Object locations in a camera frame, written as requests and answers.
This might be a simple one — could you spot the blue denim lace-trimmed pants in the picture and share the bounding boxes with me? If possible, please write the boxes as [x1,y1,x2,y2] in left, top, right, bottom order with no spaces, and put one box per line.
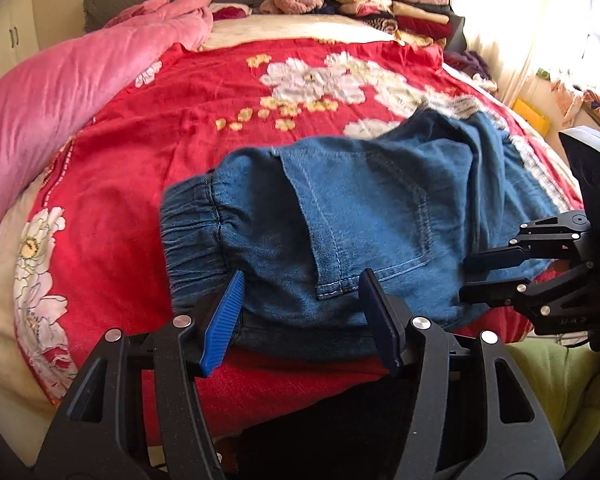
[160,108,560,360]

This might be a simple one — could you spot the red floral bedspread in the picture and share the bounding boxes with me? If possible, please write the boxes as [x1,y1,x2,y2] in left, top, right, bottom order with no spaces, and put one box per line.
[15,39,582,405]

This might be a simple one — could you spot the yellow paper bag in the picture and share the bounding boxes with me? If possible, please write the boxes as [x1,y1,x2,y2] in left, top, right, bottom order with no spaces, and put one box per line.
[512,98,550,138]

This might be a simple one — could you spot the white window curtain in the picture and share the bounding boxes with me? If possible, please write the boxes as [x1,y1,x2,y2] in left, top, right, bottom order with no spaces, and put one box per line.
[451,0,592,105]

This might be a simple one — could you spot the stack of folded clothes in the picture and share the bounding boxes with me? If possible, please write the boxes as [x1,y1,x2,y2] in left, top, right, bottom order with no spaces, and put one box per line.
[323,0,467,53]

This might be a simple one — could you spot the pink rolled duvet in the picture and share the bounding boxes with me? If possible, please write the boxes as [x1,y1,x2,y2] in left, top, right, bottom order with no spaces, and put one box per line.
[0,0,213,223]

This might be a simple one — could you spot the pink fluffy garment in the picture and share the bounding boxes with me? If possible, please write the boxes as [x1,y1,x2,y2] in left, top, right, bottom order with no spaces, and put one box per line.
[259,0,324,14]

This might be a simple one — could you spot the cream wardrobe with handles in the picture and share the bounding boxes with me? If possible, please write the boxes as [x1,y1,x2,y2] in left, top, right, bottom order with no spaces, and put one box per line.
[0,0,38,78]

